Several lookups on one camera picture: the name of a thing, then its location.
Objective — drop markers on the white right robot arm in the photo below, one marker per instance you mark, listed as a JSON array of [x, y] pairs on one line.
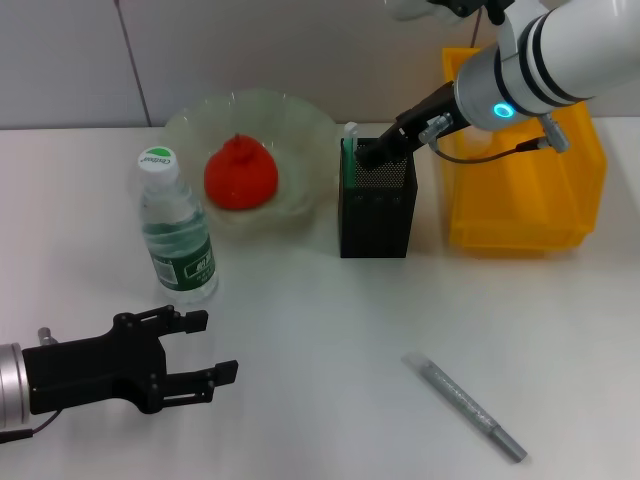
[[550, 65]]

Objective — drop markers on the green glass fruit bowl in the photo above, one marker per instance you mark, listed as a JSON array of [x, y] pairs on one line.
[[300, 125]]

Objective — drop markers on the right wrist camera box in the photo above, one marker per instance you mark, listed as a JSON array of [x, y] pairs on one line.
[[440, 9]]

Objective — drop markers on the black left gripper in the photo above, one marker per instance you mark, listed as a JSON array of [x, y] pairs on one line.
[[95, 370]]

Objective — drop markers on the grey marker pen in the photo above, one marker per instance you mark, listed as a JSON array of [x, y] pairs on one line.
[[450, 387]]

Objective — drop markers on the yellow plastic bin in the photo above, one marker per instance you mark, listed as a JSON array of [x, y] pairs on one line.
[[550, 200]]

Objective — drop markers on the black mesh pen holder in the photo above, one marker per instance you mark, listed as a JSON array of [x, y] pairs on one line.
[[375, 225]]

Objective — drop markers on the clear bottle with green label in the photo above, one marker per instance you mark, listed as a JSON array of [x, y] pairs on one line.
[[180, 240]]

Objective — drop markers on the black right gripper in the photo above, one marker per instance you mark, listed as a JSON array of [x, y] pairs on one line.
[[430, 112]]

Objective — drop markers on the orange fruit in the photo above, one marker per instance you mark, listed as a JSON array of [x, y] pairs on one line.
[[240, 175]]

